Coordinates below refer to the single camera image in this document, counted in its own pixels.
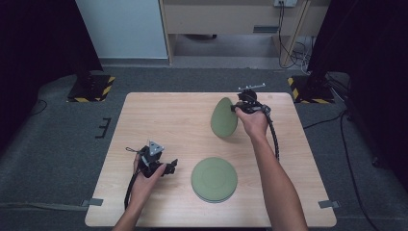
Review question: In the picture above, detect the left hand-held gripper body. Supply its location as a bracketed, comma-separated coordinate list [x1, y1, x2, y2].
[138, 140, 166, 179]

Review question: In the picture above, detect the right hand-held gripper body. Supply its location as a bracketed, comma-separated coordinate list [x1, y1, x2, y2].
[236, 83, 272, 116]

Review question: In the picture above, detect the green plate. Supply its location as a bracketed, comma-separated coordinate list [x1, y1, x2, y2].
[210, 96, 240, 139]
[193, 192, 236, 204]
[191, 156, 239, 202]

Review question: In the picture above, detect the person's right hand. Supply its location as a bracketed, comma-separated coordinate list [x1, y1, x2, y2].
[235, 107, 270, 140]

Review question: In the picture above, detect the person's left hand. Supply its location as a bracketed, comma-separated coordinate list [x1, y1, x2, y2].
[131, 153, 167, 207]

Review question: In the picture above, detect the black stand base striped edge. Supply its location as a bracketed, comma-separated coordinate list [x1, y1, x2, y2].
[66, 74, 116, 104]
[287, 75, 337, 105]

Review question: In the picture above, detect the dark chair base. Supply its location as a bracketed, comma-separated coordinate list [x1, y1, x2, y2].
[185, 34, 218, 41]

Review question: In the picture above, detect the light wooden desk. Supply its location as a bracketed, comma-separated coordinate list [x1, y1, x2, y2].
[159, 0, 331, 67]

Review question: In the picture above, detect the white power socket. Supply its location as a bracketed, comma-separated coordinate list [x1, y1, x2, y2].
[273, 0, 298, 9]

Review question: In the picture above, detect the dark curtain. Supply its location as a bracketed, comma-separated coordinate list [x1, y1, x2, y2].
[306, 0, 408, 191]
[0, 0, 104, 152]

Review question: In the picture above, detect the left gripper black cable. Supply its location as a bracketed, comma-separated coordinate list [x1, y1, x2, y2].
[123, 169, 142, 211]

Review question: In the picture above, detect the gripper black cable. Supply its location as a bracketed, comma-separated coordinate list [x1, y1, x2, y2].
[263, 105, 281, 162]
[123, 169, 142, 211]

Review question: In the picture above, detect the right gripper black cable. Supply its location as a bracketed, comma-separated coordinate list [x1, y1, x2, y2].
[263, 105, 281, 162]

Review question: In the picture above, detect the black hanging cable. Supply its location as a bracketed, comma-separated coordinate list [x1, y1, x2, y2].
[277, 1, 300, 69]

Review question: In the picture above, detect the white cable tangle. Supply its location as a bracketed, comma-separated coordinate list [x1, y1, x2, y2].
[292, 36, 315, 75]

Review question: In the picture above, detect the long black floor cable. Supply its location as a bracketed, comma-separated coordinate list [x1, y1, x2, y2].
[340, 110, 383, 231]

